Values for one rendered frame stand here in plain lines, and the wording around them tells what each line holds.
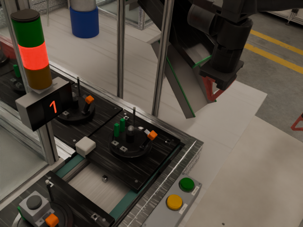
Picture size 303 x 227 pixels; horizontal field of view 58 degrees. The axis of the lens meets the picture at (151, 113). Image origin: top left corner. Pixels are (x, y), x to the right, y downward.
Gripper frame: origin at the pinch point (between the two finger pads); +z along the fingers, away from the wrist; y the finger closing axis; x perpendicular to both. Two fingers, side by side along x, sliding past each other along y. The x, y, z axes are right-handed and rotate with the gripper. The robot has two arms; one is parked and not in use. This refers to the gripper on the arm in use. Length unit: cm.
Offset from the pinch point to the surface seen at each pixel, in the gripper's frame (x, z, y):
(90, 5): -92, 22, -53
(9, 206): -29, 28, 41
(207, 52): -12.8, 4.2, -25.7
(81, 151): -28.0, 27.0, 17.2
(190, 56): -15.1, 3.8, -18.3
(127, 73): -54, 39, -38
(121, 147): -18.1, 23.8, 10.3
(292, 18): -29, 113, -399
